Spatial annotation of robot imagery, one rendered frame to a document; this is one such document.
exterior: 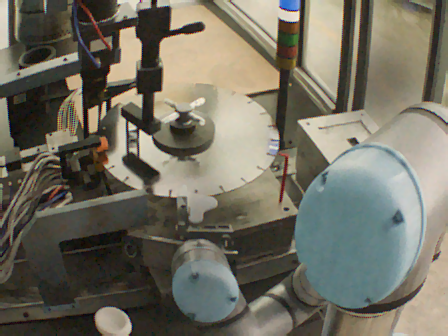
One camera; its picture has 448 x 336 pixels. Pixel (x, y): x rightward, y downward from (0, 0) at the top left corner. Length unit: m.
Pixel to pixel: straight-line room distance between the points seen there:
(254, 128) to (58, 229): 0.43
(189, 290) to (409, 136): 0.36
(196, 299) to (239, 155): 0.44
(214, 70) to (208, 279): 1.06
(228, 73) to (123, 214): 0.80
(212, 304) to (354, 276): 0.31
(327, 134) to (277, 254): 0.26
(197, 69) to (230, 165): 0.66
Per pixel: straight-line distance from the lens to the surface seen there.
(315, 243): 0.47
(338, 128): 1.32
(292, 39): 1.31
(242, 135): 1.17
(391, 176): 0.43
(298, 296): 0.82
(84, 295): 1.14
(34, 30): 1.68
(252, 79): 1.70
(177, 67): 1.74
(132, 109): 1.12
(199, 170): 1.09
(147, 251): 0.93
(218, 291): 0.73
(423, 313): 2.19
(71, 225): 0.98
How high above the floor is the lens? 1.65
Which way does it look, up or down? 40 degrees down
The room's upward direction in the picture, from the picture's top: 4 degrees clockwise
